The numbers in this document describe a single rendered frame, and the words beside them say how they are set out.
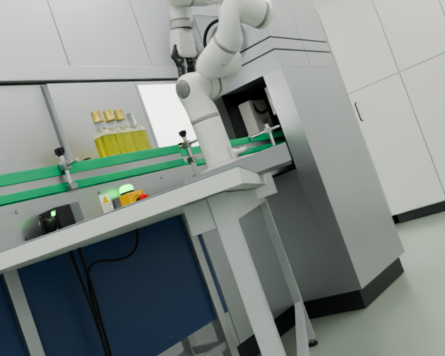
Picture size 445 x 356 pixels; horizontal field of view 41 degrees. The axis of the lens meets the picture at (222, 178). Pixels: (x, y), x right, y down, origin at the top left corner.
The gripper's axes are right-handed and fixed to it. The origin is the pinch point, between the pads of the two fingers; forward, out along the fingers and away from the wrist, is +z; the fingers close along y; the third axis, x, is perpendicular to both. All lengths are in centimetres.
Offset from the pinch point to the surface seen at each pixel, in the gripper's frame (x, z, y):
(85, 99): -42.4, 4.1, 9.3
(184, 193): 59, 30, 87
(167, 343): 6, 85, 37
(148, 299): 2, 70, 38
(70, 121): -40.3, 11.9, 20.3
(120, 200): -2, 38, 40
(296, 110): -3, 18, -90
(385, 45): -43, -29, -365
